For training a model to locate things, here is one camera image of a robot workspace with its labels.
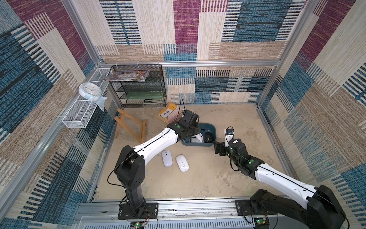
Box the black mouse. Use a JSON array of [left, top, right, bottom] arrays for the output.
[[204, 132, 214, 144]]

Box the yellow English textbook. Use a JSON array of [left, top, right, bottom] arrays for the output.
[[155, 102, 184, 124]]

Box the white round clock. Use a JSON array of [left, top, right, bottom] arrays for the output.
[[78, 82, 102, 101]]

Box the white wire wall basket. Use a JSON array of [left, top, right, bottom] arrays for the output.
[[62, 68, 111, 128]]

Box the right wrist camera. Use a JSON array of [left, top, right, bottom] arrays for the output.
[[225, 127, 234, 145]]

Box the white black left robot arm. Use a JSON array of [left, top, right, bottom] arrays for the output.
[[113, 121, 200, 219]]

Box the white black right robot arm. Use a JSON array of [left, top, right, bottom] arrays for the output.
[[213, 138, 348, 229]]

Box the wooden tabletop easel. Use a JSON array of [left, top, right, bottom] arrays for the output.
[[114, 108, 147, 143]]

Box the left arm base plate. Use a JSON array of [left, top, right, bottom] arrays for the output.
[[117, 202, 159, 220]]

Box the silver grey mouse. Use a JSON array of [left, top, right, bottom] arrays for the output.
[[191, 134, 205, 143]]

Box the black stapler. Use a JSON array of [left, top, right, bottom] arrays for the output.
[[144, 99, 163, 104]]

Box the white oval mouse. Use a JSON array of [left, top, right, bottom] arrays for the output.
[[176, 155, 189, 172]]

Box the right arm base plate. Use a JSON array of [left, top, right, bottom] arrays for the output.
[[235, 199, 277, 216]]

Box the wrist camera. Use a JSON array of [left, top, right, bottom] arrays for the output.
[[179, 110, 199, 129], [225, 127, 234, 145]]

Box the black mesh shelf rack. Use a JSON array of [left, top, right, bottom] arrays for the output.
[[110, 65, 167, 108]]

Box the teal storage box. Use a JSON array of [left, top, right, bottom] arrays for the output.
[[181, 123, 216, 147]]

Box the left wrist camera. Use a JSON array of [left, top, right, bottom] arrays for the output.
[[179, 110, 199, 129]]

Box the colourful magazine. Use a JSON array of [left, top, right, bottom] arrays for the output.
[[104, 70, 150, 82]]

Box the green flat case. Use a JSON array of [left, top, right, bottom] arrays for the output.
[[125, 92, 164, 100]]

